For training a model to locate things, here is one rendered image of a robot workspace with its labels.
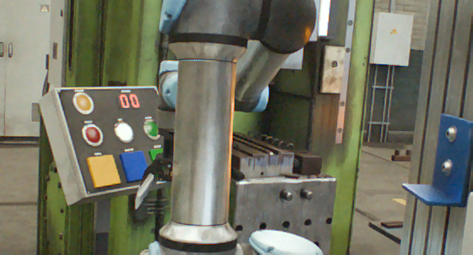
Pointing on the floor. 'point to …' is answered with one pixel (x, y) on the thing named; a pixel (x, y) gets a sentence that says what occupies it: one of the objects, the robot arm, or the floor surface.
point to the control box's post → (101, 224)
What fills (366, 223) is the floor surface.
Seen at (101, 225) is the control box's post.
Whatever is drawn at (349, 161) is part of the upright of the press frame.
